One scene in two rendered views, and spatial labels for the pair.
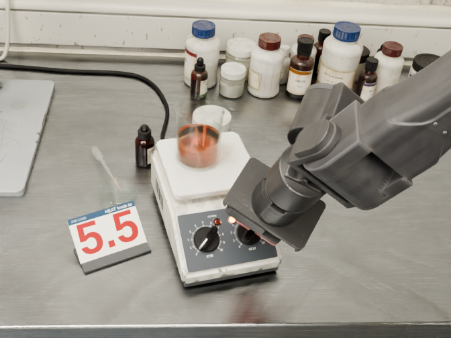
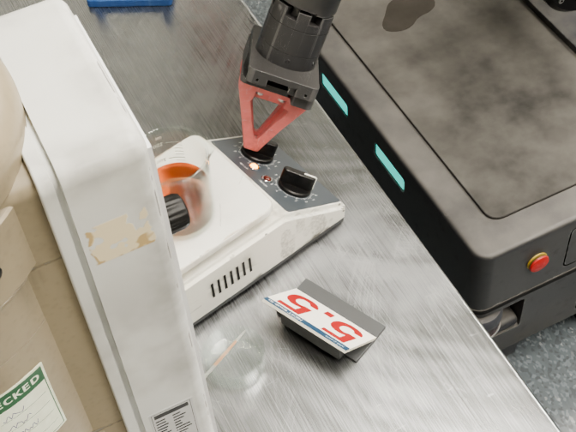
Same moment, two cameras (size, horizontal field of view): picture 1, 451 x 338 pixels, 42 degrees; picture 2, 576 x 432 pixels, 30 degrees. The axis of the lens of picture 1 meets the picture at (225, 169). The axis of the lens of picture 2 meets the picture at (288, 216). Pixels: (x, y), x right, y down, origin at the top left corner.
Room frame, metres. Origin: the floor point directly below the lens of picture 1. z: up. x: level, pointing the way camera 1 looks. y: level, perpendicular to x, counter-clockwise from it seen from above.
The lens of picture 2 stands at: (0.69, 0.64, 1.57)
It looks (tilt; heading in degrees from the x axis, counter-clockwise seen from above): 52 degrees down; 255
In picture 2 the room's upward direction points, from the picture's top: 5 degrees counter-clockwise
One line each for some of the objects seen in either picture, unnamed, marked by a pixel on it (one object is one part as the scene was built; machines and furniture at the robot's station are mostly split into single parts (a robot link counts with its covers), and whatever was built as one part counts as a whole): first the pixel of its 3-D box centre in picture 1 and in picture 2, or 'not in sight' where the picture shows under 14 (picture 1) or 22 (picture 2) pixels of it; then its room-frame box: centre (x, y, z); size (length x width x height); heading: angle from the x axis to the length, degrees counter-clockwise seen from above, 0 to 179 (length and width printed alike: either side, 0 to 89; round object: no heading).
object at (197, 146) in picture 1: (198, 136); (179, 185); (0.62, 0.04, 0.88); 0.07 x 0.06 x 0.08; 172
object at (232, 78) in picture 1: (232, 80); not in sight; (0.93, 0.00, 0.78); 0.05 x 0.05 x 0.05
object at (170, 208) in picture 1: (211, 200); (212, 219); (0.59, 0.02, 0.79); 0.22 x 0.13 x 0.08; 20
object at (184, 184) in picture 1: (207, 163); (183, 204); (0.62, 0.02, 0.83); 0.12 x 0.12 x 0.01; 20
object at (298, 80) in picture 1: (301, 67); not in sight; (0.96, -0.12, 0.80); 0.04 x 0.04 x 0.11
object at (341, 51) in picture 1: (340, 59); not in sight; (0.98, -0.19, 0.81); 0.07 x 0.07 x 0.13
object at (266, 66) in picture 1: (266, 64); not in sight; (0.95, -0.05, 0.80); 0.06 x 0.06 x 0.11
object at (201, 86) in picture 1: (199, 77); not in sight; (0.91, 0.06, 0.79); 0.03 x 0.03 x 0.08
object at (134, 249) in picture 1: (109, 235); (324, 314); (0.53, 0.14, 0.77); 0.09 x 0.06 x 0.04; 123
